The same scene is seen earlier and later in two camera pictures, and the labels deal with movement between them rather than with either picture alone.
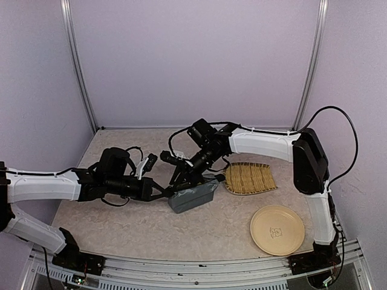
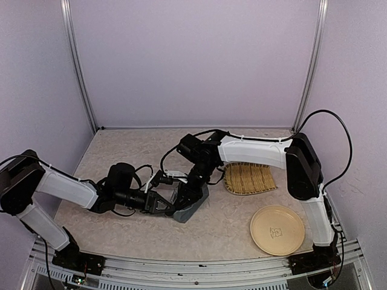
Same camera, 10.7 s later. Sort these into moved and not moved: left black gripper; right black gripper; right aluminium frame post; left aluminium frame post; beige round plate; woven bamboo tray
Moved: right black gripper; left black gripper
Not moved: woven bamboo tray; left aluminium frame post; beige round plate; right aluminium frame post
